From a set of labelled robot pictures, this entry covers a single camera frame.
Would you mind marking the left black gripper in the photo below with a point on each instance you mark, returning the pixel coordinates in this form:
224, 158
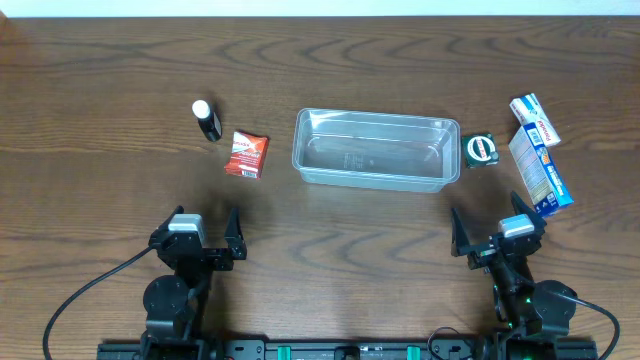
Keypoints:
221, 261

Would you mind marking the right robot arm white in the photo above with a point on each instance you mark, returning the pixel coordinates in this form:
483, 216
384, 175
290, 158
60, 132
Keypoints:
537, 314

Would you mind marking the red orange sachet packet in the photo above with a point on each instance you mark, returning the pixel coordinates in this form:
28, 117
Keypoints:
248, 155

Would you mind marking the black bottle white cap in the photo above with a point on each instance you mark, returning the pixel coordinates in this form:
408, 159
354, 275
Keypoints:
207, 120

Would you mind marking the white blue Panadol box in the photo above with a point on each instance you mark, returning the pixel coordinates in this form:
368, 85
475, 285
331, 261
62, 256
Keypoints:
528, 110

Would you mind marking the clear plastic container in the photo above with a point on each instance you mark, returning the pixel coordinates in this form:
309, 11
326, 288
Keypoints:
376, 150

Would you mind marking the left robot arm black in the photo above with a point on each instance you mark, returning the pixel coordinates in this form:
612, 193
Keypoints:
174, 303

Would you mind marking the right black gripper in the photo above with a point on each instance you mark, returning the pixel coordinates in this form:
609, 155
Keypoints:
489, 253

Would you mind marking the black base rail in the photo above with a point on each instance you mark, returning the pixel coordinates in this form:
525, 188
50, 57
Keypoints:
438, 348

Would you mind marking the blue Kool Fever box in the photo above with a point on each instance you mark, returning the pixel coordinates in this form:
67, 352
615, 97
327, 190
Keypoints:
545, 186

